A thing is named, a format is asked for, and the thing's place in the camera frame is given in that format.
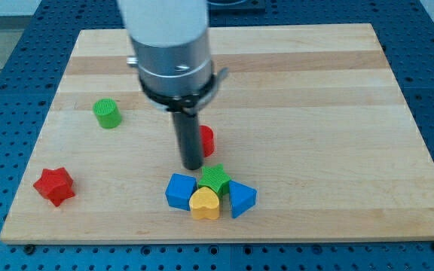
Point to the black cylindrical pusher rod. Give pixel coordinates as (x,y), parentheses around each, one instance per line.
(187,128)

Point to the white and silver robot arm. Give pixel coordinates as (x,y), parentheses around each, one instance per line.
(174,62)

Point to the green star block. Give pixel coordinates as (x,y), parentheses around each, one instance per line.
(216,179)

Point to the blue triangle block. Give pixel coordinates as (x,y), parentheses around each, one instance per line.
(242,198)

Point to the red star block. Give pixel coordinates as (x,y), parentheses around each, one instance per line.
(55,185)

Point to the red cylinder block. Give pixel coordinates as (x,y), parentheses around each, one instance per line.
(207,138)

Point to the blue cube block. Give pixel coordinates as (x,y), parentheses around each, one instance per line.
(179,191)

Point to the yellow heart block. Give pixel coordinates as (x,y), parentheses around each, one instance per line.
(204,204)

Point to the green cylinder block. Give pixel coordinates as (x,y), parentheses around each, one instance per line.
(107,113)

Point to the wooden board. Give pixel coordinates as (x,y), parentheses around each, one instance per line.
(310,116)

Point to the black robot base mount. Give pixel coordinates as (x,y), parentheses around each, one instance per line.
(236,5)

